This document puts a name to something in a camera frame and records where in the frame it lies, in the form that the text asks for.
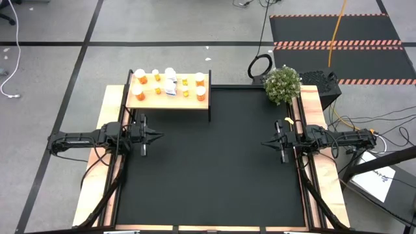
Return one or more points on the grey table bracket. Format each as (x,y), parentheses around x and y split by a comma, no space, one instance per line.
(122,232)

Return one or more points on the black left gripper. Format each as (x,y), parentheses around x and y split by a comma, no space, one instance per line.
(140,135)

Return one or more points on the white Melatonin supplement bottle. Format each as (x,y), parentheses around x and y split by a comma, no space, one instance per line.
(170,73)

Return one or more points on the black perforated computer tower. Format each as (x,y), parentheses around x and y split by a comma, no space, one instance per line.
(318,81)

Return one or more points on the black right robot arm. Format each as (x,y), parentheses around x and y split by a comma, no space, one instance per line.
(338,138)

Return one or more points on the light wooden shelf board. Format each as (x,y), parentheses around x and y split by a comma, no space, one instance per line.
(162,103)

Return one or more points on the black office chair base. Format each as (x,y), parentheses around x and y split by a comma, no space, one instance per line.
(6,18)

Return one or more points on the large orange pill bottle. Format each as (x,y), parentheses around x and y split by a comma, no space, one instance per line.
(141,75)
(138,92)
(199,79)
(201,93)

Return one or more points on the yellow tape tag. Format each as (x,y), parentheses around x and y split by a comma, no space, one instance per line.
(289,120)

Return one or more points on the black table border frame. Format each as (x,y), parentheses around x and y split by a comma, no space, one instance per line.
(240,86)

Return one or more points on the green potted plant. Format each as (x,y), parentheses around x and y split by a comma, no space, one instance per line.
(282,85)

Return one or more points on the black side cart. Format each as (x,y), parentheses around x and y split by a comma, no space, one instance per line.
(403,195)

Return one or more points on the black striped-edge anti-fatigue mat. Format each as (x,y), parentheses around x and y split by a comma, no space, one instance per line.
(325,29)

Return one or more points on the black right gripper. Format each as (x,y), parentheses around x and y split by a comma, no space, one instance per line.
(286,139)

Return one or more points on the white paper sheet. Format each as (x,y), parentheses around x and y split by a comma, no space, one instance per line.
(373,182)

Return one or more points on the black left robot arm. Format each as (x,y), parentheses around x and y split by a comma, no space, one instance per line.
(81,138)

